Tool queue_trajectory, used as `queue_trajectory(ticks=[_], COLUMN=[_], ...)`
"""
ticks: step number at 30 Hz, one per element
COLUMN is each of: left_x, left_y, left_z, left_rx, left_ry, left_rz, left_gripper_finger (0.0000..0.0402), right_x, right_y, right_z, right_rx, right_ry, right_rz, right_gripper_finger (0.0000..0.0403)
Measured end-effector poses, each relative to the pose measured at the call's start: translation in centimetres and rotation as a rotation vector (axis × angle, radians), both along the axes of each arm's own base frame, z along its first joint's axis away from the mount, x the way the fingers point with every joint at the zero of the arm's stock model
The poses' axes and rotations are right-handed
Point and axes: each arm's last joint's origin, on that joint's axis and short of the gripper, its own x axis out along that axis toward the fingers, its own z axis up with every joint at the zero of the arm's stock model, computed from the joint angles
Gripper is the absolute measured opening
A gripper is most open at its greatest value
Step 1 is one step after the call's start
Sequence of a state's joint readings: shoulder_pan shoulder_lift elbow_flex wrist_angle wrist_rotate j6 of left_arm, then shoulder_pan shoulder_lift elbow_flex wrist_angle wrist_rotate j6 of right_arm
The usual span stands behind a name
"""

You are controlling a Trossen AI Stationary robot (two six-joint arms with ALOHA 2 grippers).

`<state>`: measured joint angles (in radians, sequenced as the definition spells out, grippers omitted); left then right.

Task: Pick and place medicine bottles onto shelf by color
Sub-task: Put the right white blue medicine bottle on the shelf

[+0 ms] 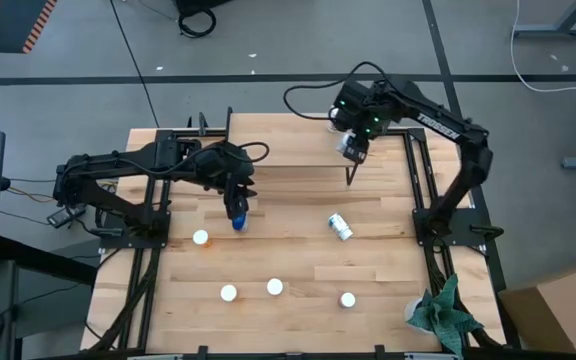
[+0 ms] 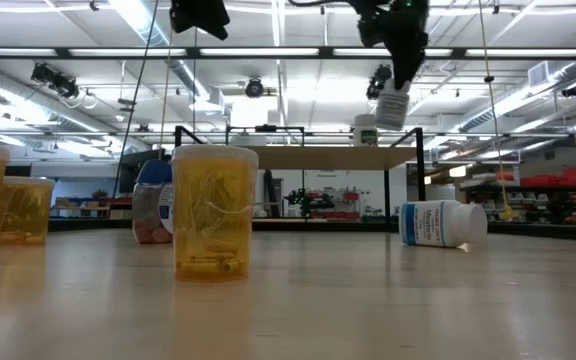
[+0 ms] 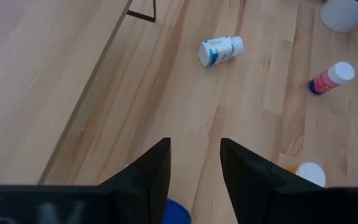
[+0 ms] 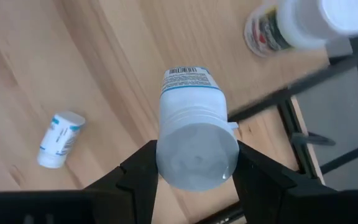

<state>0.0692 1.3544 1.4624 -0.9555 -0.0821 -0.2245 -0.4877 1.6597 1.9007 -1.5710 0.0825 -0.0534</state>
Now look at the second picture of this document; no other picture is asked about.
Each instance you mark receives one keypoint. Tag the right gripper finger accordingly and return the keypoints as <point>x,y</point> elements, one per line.
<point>396,65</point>
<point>413,62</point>

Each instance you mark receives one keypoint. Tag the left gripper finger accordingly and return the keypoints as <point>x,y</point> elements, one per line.
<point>215,17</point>
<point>185,15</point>

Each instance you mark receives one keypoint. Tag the white supplement bottle text label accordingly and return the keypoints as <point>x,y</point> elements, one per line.
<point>392,110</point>

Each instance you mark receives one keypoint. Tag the white aspirin bottle green label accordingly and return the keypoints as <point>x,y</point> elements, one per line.
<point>365,132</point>

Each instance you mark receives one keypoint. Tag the white bottle blue banded label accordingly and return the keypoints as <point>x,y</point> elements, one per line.
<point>433,222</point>

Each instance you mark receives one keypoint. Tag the clear bottle blue cap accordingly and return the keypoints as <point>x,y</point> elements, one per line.
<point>150,210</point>

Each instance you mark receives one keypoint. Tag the squat amber pill bottle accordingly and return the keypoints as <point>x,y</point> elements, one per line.
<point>28,215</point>

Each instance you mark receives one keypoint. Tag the black overhead light beam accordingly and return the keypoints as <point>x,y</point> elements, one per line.
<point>325,52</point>

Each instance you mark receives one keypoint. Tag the round black ceiling fixture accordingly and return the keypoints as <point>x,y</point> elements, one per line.
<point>254,88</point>

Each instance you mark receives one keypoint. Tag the white ceiling air vent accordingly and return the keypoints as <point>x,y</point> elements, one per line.
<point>538,74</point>

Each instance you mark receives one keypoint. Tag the white rack red bins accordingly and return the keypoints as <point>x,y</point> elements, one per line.
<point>350,196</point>

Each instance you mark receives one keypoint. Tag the black ceiling speaker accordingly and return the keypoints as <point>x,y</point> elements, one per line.
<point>574,90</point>

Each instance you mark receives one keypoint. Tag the black monitor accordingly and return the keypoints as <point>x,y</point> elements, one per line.
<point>128,170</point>

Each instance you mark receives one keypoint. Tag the background workbench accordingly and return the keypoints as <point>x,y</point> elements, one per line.
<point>83,202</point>

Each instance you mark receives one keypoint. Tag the dark background cabinet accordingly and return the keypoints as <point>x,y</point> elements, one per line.
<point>20,171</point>

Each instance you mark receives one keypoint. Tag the black overhead camera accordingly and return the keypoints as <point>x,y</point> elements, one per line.
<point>378,82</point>

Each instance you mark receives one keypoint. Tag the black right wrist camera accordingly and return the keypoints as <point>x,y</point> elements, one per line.
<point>370,32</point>

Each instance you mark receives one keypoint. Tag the wooden shelf black metal frame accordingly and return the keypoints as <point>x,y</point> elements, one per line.
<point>328,157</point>

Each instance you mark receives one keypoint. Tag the black ceiling camera cluster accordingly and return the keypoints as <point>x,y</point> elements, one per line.
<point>55,80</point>

